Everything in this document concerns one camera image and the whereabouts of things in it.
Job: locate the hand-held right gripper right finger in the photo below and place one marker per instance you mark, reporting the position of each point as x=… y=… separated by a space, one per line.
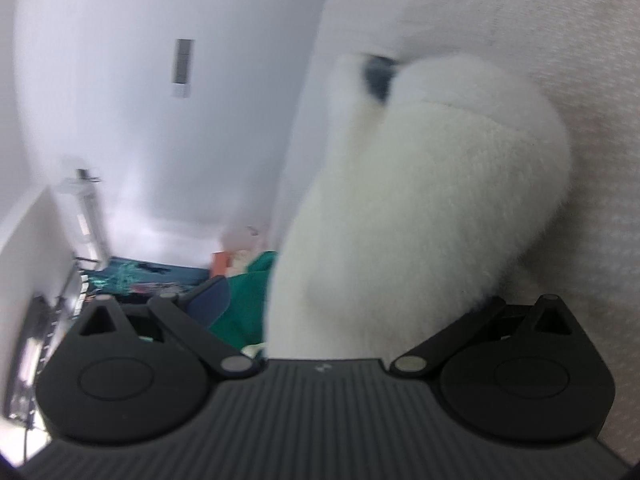
x=475 y=317

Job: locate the rectangular ceiling fixture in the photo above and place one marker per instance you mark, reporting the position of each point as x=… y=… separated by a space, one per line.
x=182 y=67

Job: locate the white wall air conditioner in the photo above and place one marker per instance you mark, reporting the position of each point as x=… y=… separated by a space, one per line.
x=85 y=220

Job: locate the cream striped sweater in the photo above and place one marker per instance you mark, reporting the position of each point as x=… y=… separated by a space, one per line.
x=425 y=200

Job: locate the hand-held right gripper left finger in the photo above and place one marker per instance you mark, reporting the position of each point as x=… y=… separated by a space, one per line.
x=212 y=302

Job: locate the white bed mattress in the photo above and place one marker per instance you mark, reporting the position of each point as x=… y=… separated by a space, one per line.
x=575 y=35

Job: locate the green garment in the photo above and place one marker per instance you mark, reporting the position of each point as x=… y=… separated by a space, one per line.
x=245 y=305

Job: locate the orange box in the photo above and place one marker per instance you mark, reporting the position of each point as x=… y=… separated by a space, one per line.
x=220 y=264

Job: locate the teal patterned cloth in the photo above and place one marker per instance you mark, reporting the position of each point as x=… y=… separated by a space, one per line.
x=150 y=272

